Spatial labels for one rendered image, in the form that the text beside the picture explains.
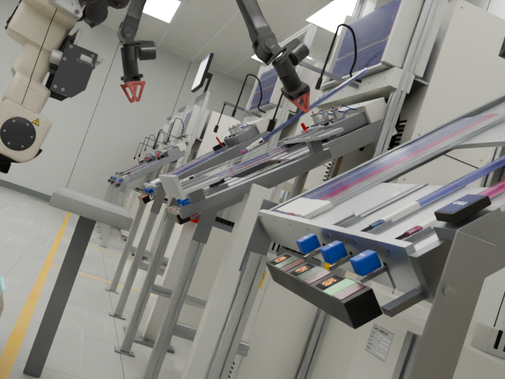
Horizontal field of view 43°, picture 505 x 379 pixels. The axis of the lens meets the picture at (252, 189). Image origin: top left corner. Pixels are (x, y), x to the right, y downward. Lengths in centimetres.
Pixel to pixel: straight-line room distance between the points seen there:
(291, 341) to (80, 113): 897
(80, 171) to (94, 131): 67
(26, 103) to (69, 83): 14
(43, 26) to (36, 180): 883
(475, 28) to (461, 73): 17
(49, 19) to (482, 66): 152
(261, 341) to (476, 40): 133
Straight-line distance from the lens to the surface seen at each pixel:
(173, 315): 214
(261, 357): 227
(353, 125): 234
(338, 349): 236
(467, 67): 253
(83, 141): 1093
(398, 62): 238
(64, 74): 212
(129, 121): 1097
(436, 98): 245
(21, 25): 217
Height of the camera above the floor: 69
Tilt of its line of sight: 3 degrees up
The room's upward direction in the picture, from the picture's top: 19 degrees clockwise
